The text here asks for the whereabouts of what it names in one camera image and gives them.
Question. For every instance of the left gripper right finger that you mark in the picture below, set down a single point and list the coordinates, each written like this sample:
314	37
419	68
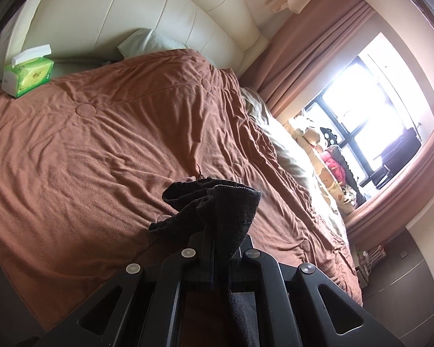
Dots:
300	306

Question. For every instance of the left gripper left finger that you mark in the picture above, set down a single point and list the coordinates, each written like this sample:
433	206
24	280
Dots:
139	307

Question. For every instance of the black pants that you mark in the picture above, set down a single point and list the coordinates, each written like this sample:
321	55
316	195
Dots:
224	210

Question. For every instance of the white bedside table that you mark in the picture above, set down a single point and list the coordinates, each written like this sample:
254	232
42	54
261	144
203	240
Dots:
365	261

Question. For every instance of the brown bed blanket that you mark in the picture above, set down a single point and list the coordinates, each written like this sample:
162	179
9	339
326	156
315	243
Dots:
85	158

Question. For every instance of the beige bed sheet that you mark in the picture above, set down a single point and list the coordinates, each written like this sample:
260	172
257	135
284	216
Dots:
295	161

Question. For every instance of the plush toys on windowsill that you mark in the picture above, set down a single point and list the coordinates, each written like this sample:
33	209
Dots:
328	161

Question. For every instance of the pink curtain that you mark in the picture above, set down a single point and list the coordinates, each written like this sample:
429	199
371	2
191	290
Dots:
299	51

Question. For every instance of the green tissue box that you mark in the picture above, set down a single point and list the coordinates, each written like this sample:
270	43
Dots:
27	70

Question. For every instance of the white pillow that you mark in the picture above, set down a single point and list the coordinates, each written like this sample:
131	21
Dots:
144	41

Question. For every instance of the cream padded headboard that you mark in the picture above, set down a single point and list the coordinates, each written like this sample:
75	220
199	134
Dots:
91	30

